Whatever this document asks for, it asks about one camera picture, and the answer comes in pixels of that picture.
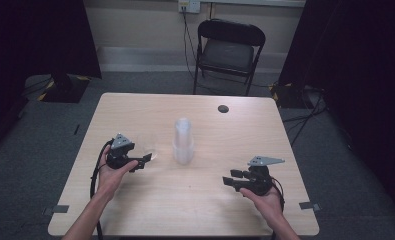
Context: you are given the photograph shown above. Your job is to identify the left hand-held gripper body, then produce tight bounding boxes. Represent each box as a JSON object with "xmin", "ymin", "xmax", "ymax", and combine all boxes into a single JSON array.
[{"xmin": 105, "ymin": 133, "xmax": 138, "ymax": 170}]

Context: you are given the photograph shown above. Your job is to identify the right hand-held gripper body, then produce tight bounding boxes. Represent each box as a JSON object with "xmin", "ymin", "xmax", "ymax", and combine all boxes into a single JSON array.
[{"xmin": 247, "ymin": 155, "xmax": 285, "ymax": 197}]

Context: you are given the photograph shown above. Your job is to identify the clear plastic drinking cup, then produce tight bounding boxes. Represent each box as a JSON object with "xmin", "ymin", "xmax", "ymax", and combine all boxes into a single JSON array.
[{"xmin": 135, "ymin": 134, "xmax": 160, "ymax": 163}]

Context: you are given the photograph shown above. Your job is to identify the stack of clear cups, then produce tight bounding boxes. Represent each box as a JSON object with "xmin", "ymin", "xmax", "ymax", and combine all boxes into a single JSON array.
[{"xmin": 172, "ymin": 117, "xmax": 195, "ymax": 166}]

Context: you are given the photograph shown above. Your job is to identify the person's left hand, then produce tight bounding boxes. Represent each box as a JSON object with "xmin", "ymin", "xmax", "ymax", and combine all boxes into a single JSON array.
[{"xmin": 96, "ymin": 145, "xmax": 139, "ymax": 201}]

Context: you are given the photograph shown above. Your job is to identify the person's right hand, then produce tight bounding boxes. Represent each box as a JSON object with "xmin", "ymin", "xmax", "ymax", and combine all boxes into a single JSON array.
[{"xmin": 239, "ymin": 186, "xmax": 284, "ymax": 224}]

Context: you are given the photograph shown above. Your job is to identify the grey tape strip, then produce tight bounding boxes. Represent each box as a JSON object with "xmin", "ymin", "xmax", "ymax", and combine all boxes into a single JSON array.
[
  {"xmin": 42, "ymin": 204, "xmax": 70, "ymax": 216},
  {"xmin": 298, "ymin": 201, "xmax": 321, "ymax": 212}
]

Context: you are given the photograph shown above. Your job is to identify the black stand base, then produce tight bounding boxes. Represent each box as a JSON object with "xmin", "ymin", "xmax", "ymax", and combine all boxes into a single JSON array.
[
  {"xmin": 37, "ymin": 73, "xmax": 91, "ymax": 104},
  {"xmin": 270, "ymin": 82, "xmax": 320, "ymax": 110}
]

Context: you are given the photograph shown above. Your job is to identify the black folding chair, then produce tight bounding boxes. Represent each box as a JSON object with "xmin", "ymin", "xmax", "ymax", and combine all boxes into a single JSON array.
[{"xmin": 193, "ymin": 18, "xmax": 267, "ymax": 97}]

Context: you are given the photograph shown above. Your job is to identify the dark curtain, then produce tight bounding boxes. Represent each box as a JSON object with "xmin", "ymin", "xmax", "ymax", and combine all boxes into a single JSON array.
[
  {"xmin": 0, "ymin": 0, "xmax": 103, "ymax": 156},
  {"xmin": 278, "ymin": 0, "xmax": 395, "ymax": 225}
]

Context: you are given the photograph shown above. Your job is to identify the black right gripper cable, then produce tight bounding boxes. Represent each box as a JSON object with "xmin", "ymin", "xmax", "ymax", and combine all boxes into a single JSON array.
[{"xmin": 270, "ymin": 177, "xmax": 286, "ymax": 213}]

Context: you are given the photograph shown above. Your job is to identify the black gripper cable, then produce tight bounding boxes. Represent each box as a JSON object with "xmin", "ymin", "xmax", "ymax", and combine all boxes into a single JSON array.
[
  {"xmin": 270, "ymin": 177, "xmax": 286, "ymax": 213},
  {"xmin": 89, "ymin": 139, "xmax": 115, "ymax": 240}
]

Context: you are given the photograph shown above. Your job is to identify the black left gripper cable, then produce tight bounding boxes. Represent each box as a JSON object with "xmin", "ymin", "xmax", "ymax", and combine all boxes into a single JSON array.
[{"xmin": 89, "ymin": 139, "xmax": 115, "ymax": 240}]

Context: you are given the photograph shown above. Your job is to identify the black floor cables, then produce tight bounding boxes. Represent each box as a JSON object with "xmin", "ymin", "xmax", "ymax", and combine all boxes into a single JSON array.
[{"xmin": 282, "ymin": 87, "xmax": 329, "ymax": 147}]

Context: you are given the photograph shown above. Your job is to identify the white wall socket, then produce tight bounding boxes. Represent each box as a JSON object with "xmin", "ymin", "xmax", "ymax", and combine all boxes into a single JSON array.
[{"xmin": 178, "ymin": 0, "xmax": 201, "ymax": 14}]

